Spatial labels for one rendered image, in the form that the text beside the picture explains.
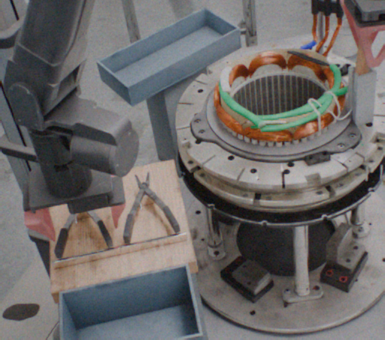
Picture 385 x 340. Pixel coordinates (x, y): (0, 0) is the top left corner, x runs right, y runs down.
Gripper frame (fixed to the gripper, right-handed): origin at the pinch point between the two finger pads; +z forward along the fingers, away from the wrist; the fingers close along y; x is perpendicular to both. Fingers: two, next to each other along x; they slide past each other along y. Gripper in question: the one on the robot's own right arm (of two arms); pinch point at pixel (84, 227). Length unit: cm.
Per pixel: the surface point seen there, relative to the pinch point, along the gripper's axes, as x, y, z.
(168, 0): 236, 34, 114
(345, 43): 63, 59, 26
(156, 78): 34.6, 14.3, 4.1
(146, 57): 45.5, 13.4, 7.1
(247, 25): 176, 60, 95
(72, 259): -4.2, -2.0, 1.1
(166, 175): 8.8, 12.3, 2.2
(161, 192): 5.5, 11.0, 2.2
